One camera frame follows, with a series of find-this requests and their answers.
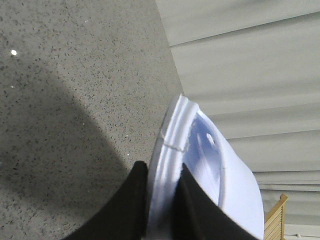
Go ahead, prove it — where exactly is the light blue slipper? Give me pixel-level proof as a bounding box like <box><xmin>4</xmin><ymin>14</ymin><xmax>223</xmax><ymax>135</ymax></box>
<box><xmin>145</xmin><ymin>96</ymin><xmax>264</xmax><ymax>240</ymax></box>

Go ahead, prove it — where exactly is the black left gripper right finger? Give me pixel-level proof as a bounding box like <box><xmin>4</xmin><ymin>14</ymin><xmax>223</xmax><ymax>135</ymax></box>
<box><xmin>172</xmin><ymin>164</ymin><xmax>256</xmax><ymax>240</ymax></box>

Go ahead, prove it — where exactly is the wooden slatted chair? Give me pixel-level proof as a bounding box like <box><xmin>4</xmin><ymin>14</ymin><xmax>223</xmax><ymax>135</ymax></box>
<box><xmin>264</xmin><ymin>194</ymin><xmax>289</xmax><ymax>240</ymax></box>

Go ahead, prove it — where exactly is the white pleated curtain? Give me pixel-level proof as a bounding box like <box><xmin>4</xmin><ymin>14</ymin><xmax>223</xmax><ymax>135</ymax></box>
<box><xmin>156</xmin><ymin>0</ymin><xmax>320</xmax><ymax>240</ymax></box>

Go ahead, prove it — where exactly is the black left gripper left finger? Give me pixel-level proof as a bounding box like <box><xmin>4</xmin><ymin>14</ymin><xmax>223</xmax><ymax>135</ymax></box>
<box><xmin>65</xmin><ymin>161</ymin><xmax>148</xmax><ymax>240</ymax></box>

